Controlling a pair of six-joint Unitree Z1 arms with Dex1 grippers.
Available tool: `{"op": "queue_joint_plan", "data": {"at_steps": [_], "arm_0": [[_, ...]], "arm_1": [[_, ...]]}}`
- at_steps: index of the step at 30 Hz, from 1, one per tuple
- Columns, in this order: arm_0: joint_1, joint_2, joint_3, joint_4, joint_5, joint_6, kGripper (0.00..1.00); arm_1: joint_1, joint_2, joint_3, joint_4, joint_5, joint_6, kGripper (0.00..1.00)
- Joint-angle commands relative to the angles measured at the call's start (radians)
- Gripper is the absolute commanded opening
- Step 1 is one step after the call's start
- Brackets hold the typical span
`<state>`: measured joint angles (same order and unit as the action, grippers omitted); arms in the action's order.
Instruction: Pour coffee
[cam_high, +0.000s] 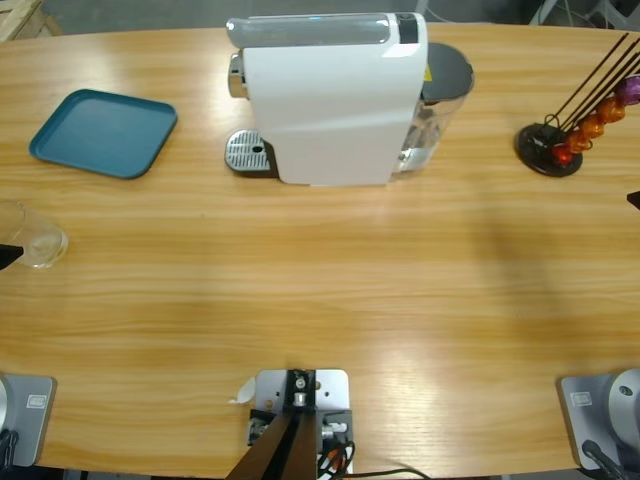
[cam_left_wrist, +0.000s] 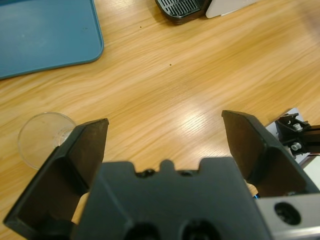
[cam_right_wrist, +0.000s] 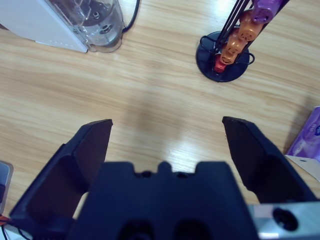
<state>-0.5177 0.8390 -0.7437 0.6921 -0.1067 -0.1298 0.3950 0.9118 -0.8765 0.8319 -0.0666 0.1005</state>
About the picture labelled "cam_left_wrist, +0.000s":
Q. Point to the teal plastic tray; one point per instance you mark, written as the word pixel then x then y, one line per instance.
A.
pixel 45 35

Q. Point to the clear drinking glass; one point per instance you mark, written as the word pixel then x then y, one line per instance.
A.
pixel 37 135

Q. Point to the white capsule coffee machine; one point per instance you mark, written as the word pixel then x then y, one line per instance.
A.
pixel 225 7

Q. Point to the dark camera post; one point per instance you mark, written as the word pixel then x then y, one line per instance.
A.
pixel 311 141

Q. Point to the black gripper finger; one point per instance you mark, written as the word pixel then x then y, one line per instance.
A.
pixel 75 155
pixel 265 162

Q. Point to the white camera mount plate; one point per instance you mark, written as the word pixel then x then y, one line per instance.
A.
pixel 272 128

